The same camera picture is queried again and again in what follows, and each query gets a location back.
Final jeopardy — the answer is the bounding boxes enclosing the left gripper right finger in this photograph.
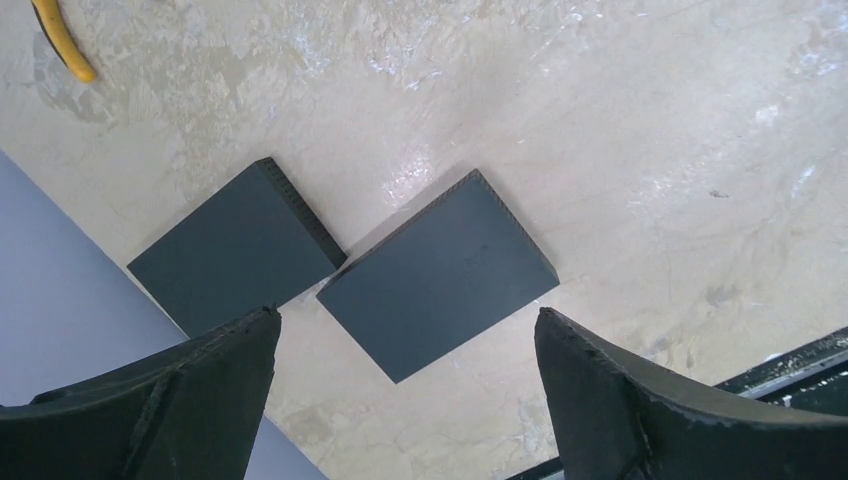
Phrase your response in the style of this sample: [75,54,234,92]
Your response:
[533,307,848,480]

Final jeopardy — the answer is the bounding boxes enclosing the black box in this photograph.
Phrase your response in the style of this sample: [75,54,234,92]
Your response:
[317,169,559,384]
[128,157,347,338]

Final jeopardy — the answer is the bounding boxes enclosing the yellow black needle-nose pliers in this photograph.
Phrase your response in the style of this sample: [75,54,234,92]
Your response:
[31,0,97,83]

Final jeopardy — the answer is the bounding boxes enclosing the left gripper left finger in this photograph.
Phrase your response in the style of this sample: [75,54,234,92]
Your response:
[1,307,281,479]

